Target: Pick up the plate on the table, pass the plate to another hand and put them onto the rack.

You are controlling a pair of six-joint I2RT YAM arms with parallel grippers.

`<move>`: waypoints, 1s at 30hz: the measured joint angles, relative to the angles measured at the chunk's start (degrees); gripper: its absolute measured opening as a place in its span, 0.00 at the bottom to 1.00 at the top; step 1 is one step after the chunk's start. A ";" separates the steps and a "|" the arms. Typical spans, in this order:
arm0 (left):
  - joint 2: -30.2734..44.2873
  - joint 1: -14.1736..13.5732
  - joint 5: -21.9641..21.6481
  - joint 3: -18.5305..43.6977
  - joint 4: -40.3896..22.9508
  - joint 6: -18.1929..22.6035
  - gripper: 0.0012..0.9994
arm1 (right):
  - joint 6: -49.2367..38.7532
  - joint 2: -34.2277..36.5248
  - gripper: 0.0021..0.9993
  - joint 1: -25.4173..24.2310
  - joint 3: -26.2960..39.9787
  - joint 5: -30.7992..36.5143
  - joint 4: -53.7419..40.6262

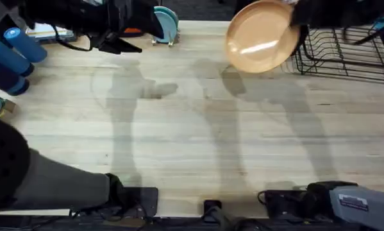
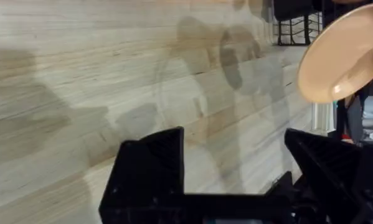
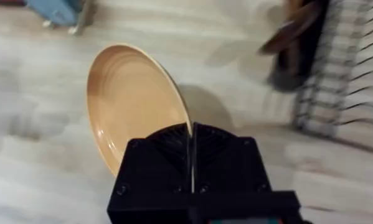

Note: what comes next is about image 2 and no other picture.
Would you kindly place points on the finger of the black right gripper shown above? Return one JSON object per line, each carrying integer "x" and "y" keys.
{"x": 329, "y": 168}

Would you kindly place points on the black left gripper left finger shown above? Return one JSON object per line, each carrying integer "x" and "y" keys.
{"x": 149, "y": 174}

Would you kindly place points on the peach round plate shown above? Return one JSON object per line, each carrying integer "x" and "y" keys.
{"x": 338, "y": 62}

